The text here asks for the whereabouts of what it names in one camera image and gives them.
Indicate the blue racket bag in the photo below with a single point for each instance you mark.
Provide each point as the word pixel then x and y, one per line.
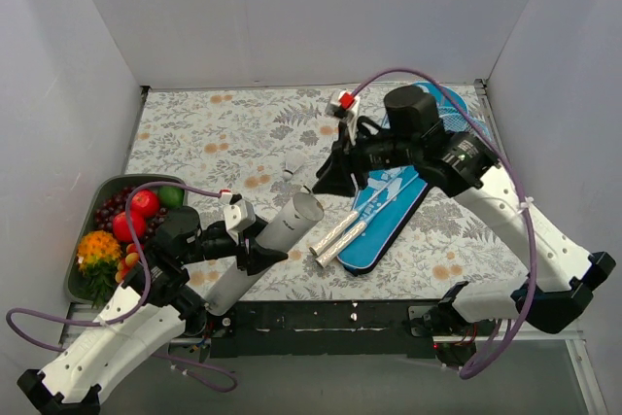
pixel 364 252

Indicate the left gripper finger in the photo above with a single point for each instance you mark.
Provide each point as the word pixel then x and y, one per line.
pixel 253 259
pixel 219 238

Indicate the green lime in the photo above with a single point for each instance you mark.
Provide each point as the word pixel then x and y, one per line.
pixel 170 197

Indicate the blue badminton racket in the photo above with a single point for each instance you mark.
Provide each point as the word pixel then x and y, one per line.
pixel 434 139
pixel 385 188

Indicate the blue badminton racket upper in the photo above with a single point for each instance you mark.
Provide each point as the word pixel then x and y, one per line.
pixel 385 188

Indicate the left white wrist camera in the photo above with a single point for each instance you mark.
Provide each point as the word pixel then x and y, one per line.
pixel 237 211

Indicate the dark grape bunch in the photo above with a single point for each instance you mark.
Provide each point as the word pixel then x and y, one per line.
pixel 115 205

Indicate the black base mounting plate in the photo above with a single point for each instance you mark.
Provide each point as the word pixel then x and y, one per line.
pixel 403 327

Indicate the aluminium frame rail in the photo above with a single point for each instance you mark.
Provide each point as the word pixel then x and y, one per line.
pixel 572 337

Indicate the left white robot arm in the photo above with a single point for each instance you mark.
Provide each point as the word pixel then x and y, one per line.
pixel 189 276

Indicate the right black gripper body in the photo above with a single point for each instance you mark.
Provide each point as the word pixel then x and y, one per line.
pixel 350 165

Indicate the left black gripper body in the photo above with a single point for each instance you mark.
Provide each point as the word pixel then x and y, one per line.
pixel 245 250

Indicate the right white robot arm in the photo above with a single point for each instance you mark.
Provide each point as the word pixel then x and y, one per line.
pixel 563 276

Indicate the red apple lower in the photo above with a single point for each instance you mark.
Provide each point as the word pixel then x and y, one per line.
pixel 121 227

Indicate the small red-yellow fruit bunch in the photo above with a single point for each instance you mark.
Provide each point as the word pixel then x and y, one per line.
pixel 128 260

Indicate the orange flower decoration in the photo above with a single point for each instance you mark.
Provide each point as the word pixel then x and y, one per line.
pixel 97 257

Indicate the grey fruit tray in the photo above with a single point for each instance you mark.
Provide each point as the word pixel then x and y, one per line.
pixel 75 283

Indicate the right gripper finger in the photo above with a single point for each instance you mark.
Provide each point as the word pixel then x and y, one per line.
pixel 336 187
pixel 339 163

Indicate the floral tablecloth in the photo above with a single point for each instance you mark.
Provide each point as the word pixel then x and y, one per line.
pixel 238 139

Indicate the red apple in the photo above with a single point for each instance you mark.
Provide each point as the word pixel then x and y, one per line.
pixel 121 227
pixel 145 203

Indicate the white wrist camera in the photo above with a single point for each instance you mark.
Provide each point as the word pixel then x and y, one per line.
pixel 344 107
pixel 237 211

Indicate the red apple upper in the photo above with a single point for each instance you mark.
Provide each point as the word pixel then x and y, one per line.
pixel 145 203

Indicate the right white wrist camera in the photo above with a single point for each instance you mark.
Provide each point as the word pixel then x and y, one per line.
pixel 344 107

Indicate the blue badminton racket lower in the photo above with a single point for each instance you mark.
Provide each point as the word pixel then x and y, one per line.
pixel 434 139

